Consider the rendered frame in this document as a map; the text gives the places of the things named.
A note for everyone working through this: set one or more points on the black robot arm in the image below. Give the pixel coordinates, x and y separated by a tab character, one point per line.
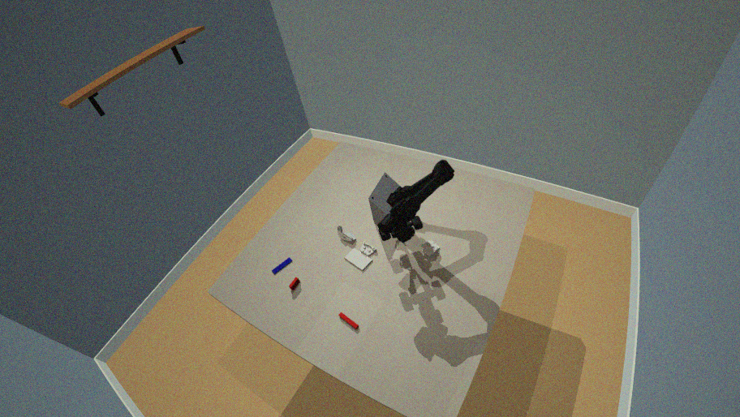
405	201

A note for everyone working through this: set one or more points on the blue flat bar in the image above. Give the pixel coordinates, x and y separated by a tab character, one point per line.
281	266

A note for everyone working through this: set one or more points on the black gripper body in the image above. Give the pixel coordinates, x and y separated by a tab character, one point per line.
416	222

